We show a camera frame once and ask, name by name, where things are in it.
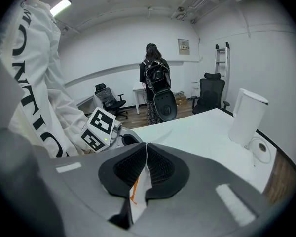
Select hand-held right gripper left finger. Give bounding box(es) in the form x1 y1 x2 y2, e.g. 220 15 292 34
50 142 147 237

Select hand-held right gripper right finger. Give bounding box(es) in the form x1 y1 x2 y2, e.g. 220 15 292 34
134 142 282 237

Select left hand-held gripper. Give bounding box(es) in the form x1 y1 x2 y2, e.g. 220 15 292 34
80 107 174 154

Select white paper sheet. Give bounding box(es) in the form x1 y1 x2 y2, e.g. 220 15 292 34
129 165 153 226

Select person's left forearm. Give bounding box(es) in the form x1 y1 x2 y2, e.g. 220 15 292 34
48 100 94 158

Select white desk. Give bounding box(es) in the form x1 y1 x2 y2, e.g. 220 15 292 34
75 94 97 115
132 86 148 115

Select stack of cardboard boxes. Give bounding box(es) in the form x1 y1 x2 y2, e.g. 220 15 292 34
174 91 188 106

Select black headrest office chair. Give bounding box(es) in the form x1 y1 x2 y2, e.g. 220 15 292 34
191 72 230 115

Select white kettle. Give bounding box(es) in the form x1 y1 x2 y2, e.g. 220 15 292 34
228 88 269 148

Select aluminium ladder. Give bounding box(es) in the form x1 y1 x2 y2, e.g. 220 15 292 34
214 42 231 101

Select person in white printed clothing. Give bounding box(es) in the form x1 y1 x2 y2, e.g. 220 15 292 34
0 0 93 159

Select white ceiling pipes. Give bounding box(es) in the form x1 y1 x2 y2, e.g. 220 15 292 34
171 0 227 24

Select ceiling tube light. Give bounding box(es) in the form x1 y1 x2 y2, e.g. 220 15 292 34
49 0 72 17

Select grey wall panel box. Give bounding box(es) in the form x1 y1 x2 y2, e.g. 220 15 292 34
177 38 190 56

